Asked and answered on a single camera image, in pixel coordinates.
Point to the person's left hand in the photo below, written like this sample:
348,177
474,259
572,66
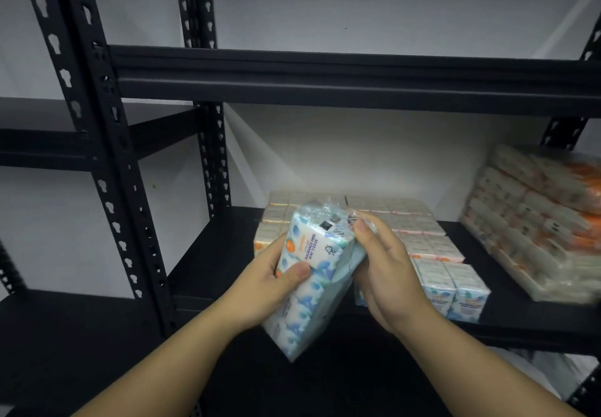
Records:
258,294

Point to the person's right hand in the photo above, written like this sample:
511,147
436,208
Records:
394,285

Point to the blue tissue packet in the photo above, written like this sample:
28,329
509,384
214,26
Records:
319,243
460,290

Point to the person's right forearm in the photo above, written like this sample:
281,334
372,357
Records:
479,374

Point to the person's left forearm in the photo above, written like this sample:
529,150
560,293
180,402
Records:
164,370

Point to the white cloth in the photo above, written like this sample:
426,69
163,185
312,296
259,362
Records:
554,370

